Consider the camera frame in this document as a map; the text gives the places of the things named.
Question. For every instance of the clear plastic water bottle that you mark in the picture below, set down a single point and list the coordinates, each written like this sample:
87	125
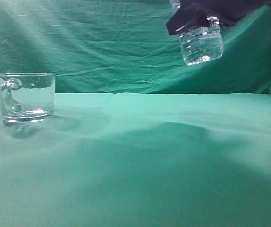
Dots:
202	44

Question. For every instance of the clear glass cup with handle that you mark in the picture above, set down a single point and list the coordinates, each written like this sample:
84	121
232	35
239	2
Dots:
27	97

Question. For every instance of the green cloth table cover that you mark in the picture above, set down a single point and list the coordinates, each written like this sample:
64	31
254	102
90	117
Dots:
136	160

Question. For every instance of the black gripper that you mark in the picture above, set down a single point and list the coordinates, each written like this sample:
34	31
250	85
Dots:
193	14

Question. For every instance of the green cloth backdrop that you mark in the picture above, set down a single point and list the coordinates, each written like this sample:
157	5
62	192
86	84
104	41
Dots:
116	46

